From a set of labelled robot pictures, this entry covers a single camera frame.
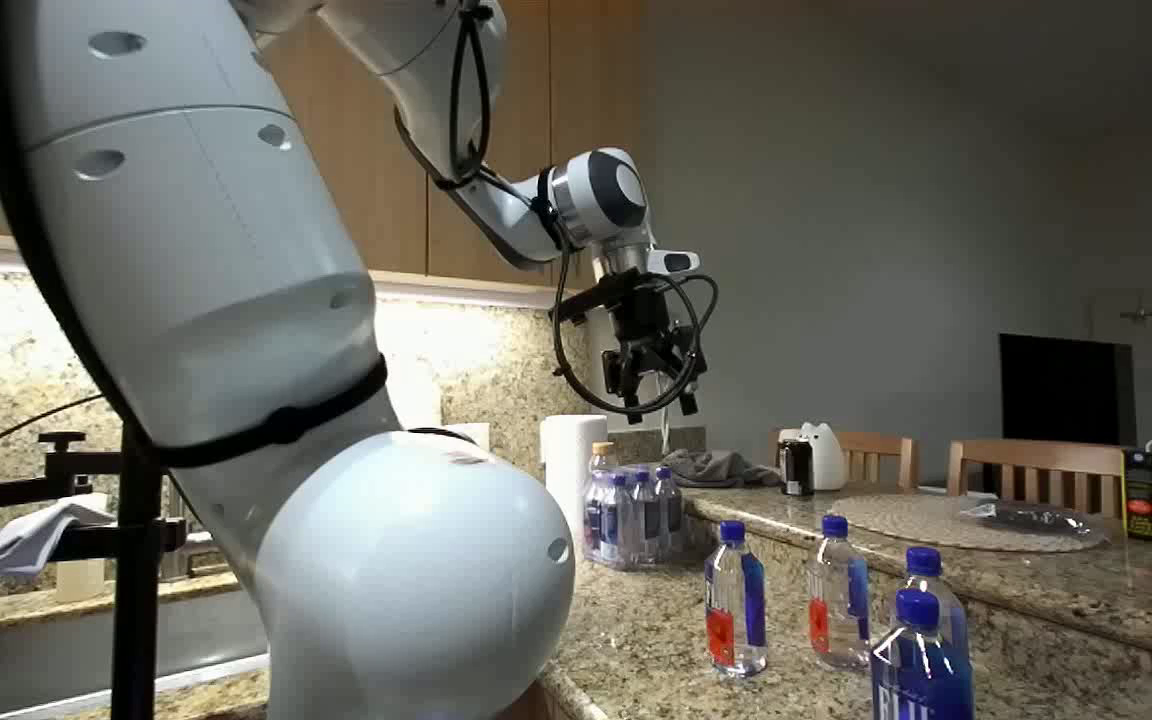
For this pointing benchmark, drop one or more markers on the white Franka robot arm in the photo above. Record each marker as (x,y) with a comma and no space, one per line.
(201,267)

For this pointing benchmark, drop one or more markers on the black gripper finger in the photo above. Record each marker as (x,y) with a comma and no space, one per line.
(687,381)
(623,376)

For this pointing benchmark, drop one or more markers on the wooden dining chair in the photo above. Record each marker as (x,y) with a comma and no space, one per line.
(877,443)
(1031,457)

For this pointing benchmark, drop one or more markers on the stainless steel sink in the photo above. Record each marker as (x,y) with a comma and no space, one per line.
(59,660)

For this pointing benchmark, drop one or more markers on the grey cloth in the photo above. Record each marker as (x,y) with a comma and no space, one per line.
(720,469)

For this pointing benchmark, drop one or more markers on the round woven placemat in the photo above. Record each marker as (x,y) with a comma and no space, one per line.
(910,523)

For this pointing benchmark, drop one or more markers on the wrapped pack of water bottles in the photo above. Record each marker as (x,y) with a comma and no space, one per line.
(638,523)

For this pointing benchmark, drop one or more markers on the white crumpled cloth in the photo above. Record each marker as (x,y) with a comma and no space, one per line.
(36,538)

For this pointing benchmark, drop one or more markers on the black tripod pole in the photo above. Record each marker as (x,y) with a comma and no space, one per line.
(136,603)

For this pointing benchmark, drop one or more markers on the wooden wall cabinets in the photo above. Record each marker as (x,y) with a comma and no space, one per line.
(578,81)

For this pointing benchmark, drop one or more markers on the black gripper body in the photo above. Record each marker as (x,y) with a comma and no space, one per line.
(640,315)

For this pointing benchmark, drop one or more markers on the white wall outlet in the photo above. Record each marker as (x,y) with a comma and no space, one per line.
(471,437)

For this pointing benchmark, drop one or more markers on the white paper towel roll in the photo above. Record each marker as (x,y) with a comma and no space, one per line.
(571,464)

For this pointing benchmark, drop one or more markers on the Fiji water bottle blue cap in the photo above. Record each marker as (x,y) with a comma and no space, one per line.
(737,626)
(922,673)
(836,613)
(927,560)

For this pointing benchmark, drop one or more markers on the dark window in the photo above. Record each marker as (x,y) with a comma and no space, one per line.
(1064,387)

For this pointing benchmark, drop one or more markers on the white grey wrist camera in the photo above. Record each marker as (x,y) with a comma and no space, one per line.
(676,262)

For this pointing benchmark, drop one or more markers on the black orange juice carton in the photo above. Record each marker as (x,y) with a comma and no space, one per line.
(1142,501)

